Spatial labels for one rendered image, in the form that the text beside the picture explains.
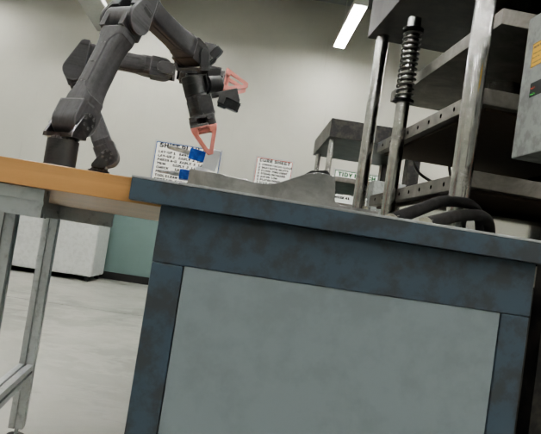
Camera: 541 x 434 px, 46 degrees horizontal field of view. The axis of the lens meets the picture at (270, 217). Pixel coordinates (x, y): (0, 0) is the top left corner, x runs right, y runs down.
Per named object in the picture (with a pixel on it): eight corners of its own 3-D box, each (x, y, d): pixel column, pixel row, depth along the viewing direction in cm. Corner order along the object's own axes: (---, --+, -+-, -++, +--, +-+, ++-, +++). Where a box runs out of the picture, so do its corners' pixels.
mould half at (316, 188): (183, 203, 161) (192, 151, 161) (185, 208, 186) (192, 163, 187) (375, 233, 166) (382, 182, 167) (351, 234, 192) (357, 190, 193)
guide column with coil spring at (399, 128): (365, 332, 253) (411, 15, 260) (361, 331, 259) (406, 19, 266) (378, 334, 254) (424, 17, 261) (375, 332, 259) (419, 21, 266)
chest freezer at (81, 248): (103, 278, 858) (115, 210, 863) (90, 282, 782) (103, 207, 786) (-10, 262, 851) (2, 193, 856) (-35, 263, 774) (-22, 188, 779)
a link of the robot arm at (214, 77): (201, 95, 175) (200, 49, 172) (227, 95, 170) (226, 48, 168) (175, 96, 165) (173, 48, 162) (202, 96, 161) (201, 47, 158)
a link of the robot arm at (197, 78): (197, 102, 169) (191, 76, 168) (214, 96, 166) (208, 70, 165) (182, 102, 163) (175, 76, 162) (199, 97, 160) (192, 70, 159)
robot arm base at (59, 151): (88, 147, 139) (55, 142, 138) (73, 133, 119) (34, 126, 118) (82, 183, 138) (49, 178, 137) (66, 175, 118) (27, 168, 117)
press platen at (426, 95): (501, 23, 191) (503, 7, 191) (389, 102, 300) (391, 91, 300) (713, 65, 199) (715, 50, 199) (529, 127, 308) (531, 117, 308)
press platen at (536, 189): (469, 186, 188) (471, 170, 188) (368, 206, 297) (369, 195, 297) (697, 225, 196) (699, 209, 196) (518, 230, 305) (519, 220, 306)
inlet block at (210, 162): (164, 156, 161) (171, 135, 161) (166, 157, 166) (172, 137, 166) (214, 171, 163) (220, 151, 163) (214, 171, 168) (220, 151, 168)
